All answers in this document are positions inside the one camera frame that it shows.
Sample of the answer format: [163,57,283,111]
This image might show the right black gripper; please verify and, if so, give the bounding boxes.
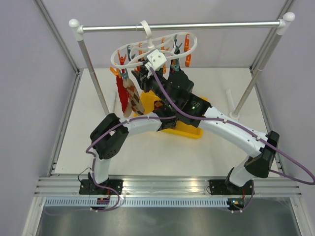
[132,65,177,110]

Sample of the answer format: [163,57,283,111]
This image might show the brown argyle sock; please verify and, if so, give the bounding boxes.
[123,78,145,115]

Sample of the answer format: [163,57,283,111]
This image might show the dark argyle sock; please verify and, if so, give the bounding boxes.
[170,59,181,73]
[154,100,164,110]

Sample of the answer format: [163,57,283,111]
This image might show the beige argyle sock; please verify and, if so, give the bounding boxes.
[123,99,137,118]

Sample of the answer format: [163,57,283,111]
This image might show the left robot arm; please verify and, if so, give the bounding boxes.
[79,112,177,195]

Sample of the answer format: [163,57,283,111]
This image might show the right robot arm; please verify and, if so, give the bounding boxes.
[132,66,280,194]

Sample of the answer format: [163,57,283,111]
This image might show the red sock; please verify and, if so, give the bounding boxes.
[116,76,128,112]

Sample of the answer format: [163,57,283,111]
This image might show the hanging dark argyle sock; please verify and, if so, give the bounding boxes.
[170,59,181,73]

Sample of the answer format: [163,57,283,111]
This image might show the black sock at rear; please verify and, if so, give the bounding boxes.
[174,48,180,55]

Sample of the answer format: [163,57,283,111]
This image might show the yellow plastic tray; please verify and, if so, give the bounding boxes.
[140,91,203,139]

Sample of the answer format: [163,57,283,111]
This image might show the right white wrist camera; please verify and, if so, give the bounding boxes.
[144,49,167,73]

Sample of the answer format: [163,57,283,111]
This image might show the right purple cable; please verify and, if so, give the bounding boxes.
[150,67,315,185]

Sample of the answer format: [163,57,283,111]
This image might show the purple cable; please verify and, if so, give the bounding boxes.
[150,67,315,185]
[85,115,178,192]

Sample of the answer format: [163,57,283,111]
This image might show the white sock hanger frame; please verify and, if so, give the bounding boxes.
[110,20,198,69]

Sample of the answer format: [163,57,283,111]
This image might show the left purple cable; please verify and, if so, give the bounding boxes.
[85,115,178,192]

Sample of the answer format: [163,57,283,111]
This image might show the white slotted cable duct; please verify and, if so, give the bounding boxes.
[45,197,229,208]

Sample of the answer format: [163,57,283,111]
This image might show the silver clothes rail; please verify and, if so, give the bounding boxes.
[69,12,295,119]

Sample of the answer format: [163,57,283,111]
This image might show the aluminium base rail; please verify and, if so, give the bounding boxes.
[34,175,302,198]

